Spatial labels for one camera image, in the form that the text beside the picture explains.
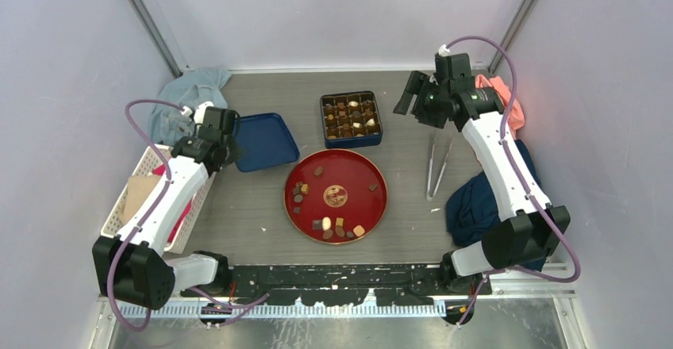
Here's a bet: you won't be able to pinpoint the white oval chocolate bottom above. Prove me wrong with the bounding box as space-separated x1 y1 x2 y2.
321 217 332 231

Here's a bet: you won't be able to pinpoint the light blue cloth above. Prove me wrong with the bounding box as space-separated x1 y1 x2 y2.
148 67 233 145

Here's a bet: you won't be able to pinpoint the tan cloth in basket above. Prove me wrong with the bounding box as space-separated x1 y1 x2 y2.
121 174 161 224

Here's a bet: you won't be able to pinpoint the metal tongs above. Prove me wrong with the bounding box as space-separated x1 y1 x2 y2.
425 132 453 201

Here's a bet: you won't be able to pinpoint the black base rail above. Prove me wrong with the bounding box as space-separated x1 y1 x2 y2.
199 263 483 307

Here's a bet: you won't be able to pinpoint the caramel cube chocolate bottom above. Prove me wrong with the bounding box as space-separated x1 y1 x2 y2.
352 225 366 237

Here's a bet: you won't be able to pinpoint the pink cloth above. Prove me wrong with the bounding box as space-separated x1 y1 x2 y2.
475 74 525 139

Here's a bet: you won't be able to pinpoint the dark navy cloth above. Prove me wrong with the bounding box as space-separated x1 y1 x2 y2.
444 139 546 271

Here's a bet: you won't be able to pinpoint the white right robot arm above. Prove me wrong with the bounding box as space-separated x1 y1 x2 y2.
394 47 571 294

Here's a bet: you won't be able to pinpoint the blue box lid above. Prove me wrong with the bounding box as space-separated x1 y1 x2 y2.
236 113 299 173

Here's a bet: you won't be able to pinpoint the magenta cloth in basket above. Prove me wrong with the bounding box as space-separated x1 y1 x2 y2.
152 164 192 244

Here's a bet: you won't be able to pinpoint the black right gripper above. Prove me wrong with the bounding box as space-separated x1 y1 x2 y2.
393 71 448 129

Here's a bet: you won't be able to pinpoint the red round tray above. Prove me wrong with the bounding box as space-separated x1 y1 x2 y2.
283 149 388 245

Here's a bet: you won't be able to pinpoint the blue chocolate box with dividers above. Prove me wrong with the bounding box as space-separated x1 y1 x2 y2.
319 90 383 149

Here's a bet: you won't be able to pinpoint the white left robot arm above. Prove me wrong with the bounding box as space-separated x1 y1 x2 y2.
92 105 241 310

